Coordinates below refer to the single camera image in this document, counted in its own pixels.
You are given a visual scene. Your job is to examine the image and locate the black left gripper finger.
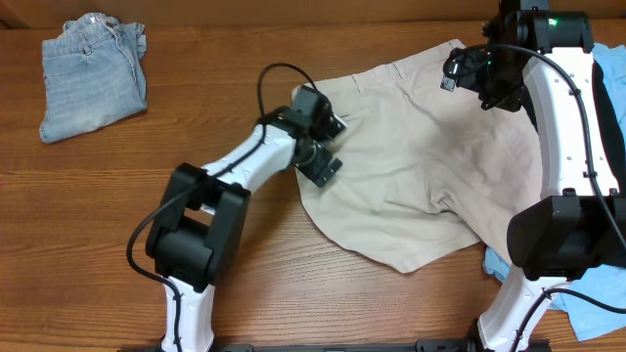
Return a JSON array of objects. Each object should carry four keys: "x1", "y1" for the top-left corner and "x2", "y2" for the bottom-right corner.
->
[
  {"x1": 296, "y1": 155, "x2": 342, "y2": 188},
  {"x1": 322, "y1": 112, "x2": 346, "y2": 138}
]

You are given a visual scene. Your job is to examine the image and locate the beige khaki shorts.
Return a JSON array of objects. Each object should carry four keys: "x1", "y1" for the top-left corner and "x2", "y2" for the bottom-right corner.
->
[{"x1": 298, "y1": 39, "x2": 542, "y2": 273}]

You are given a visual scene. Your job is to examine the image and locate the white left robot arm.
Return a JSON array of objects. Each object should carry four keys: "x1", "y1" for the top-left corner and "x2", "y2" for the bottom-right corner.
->
[{"x1": 145, "y1": 107, "x2": 347, "y2": 351}]

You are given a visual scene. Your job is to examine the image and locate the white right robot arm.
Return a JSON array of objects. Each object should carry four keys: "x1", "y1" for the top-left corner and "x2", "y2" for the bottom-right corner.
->
[{"x1": 442, "y1": 1, "x2": 625, "y2": 352}]

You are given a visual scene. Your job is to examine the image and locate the black garment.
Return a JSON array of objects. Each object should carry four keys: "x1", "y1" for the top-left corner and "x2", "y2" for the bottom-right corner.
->
[{"x1": 518, "y1": 61, "x2": 626, "y2": 193}]

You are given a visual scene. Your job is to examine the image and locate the folded light blue jeans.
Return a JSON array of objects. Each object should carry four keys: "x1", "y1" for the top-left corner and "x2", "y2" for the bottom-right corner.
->
[{"x1": 39, "y1": 13, "x2": 148, "y2": 144}]

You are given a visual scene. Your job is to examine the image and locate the light blue t-shirt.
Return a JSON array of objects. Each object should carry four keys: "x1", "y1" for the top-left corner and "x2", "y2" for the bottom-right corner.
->
[{"x1": 481, "y1": 42, "x2": 626, "y2": 342}]

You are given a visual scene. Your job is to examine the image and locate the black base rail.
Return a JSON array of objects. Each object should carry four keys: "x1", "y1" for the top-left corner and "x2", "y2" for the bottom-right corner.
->
[{"x1": 116, "y1": 337, "x2": 552, "y2": 352}]

